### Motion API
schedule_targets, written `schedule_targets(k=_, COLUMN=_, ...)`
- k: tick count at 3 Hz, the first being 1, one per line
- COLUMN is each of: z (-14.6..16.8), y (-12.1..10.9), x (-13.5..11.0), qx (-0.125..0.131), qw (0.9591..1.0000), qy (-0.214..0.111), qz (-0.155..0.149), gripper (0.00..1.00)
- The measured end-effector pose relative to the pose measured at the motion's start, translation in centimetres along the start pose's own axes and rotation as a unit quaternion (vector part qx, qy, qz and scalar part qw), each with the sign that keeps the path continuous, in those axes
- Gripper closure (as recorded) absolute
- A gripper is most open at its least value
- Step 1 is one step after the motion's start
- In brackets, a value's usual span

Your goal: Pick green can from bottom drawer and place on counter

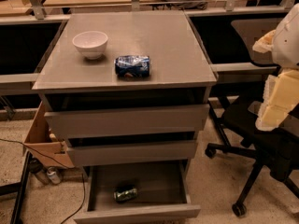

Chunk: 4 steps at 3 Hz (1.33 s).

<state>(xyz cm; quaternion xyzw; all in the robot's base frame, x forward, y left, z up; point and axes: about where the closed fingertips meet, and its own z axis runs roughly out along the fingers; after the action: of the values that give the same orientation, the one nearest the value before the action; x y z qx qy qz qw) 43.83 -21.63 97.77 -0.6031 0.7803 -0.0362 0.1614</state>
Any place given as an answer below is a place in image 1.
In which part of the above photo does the grey top drawer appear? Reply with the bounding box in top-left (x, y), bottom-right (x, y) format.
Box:
top-left (45, 105), bottom-right (209, 139)

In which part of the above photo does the grey middle drawer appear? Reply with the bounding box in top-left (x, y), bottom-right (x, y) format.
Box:
top-left (67, 140), bottom-right (197, 167)

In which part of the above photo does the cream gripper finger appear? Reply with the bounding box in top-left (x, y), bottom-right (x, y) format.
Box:
top-left (252, 30), bottom-right (276, 53)
top-left (255, 69), bottom-right (299, 132)

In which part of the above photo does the white bottle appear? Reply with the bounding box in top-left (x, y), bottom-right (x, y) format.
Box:
top-left (47, 167), bottom-right (62, 185)

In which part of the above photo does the dark bottle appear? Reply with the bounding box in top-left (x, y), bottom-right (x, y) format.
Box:
top-left (28, 159), bottom-right (50, 185)

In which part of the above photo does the grey bottom drawer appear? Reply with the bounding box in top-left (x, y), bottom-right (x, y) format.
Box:
top-left (74, 161), bottom-right (200, 224)

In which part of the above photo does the white bowl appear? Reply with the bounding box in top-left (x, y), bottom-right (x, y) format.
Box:
top-left (72, 31), bottom-right (108, 60)

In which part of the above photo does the grey drawer cabinet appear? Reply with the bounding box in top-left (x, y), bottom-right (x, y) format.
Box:
top-left (32, 10), bottom-right (218, 224)

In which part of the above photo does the blue crushed can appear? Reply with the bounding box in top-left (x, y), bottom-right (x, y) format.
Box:
top-left (114, 55), bottom-right (150, 77)

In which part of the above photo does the black office chair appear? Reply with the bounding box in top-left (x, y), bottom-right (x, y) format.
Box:
top-left (205, 18), bottom-right (299, 218)

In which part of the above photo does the cardboard box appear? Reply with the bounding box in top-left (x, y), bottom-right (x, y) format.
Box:
top-left (24, 104), bottom-right (74, 168)

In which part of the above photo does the black metal stand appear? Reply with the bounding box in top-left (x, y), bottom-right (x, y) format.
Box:
top-left (0, 152), bottom-right (32, 224)

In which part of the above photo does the grey drawer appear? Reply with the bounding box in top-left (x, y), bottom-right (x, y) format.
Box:
top-left (45, 105), bottom-right (209, 139)
top-left (74, 161), bottom-right (200, 224)
top-left (67, 140), bottom-right (197, 167)

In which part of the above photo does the black cable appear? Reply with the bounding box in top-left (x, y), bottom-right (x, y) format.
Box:
top-left (0, 137), bottom-right (87, 224)

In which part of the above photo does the green can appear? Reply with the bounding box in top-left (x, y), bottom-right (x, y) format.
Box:
top-left (114, 188), bottom-right (138, 203)

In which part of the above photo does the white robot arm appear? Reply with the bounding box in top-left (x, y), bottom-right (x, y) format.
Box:
top-left (252, 4), bottom-right (299, 132)

